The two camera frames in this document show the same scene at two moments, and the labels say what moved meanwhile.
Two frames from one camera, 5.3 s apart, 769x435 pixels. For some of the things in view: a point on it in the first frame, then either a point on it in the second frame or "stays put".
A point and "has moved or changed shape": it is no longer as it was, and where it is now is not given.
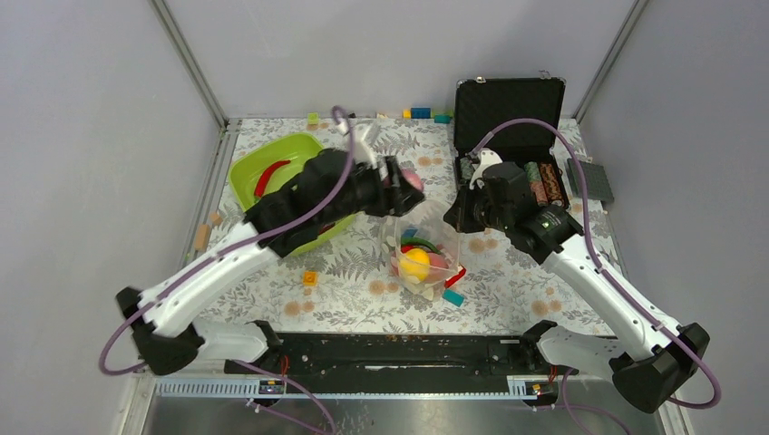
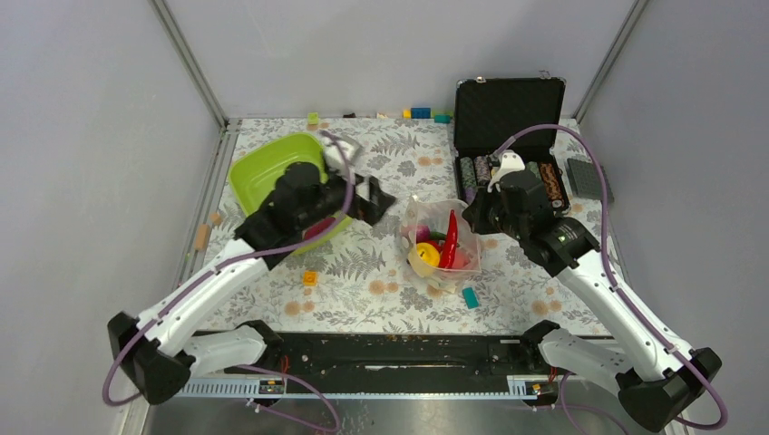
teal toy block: x=453 y=297 -> x=471 y=298
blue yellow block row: x=425 y=113 stays put
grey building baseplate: x=596 y=180 stays put
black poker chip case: x=482 y=104 stays put
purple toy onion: x=413 y=178 -> x=423 y=234
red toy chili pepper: x=261 y=183 -> x=449 y=246
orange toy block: x=310 y=277 stays put
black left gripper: x=397 y=198 -> x=377 y=204
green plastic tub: x=250 y=160 stays put
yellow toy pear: x=415 y=262 -> x=426 y=252
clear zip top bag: x=421 y=248 has moved or changed shape
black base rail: x=363 y=355 stays put
